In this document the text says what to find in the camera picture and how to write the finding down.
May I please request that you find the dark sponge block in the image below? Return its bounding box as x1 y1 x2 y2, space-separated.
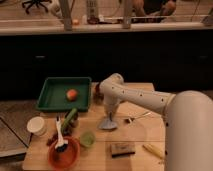
110 143 135 157

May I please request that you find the white cup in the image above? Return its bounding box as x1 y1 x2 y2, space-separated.
27 116 46 136

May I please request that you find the metal spoon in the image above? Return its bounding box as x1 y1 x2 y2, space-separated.
124 111 151 124

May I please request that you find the green cucumber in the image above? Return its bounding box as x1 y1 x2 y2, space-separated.
61 108 78 133

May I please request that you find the dark cabinet counter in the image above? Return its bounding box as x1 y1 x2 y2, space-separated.
0 27 213 100

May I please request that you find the orange peach fruit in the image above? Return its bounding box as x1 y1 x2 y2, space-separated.
66 89 78 101

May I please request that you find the small green bowl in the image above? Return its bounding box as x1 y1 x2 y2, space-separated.
79 131 95 148

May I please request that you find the green plastic tray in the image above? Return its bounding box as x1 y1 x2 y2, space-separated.
37 77 92 112

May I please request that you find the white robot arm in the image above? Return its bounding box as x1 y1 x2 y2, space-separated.
100 73 213 171

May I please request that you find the black office chair base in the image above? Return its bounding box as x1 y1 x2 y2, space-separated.
21 0 52 14

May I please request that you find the white dish brush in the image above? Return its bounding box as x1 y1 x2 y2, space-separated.
55 116 68 152

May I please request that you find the red bowl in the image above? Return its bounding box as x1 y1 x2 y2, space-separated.
47 136 80 171

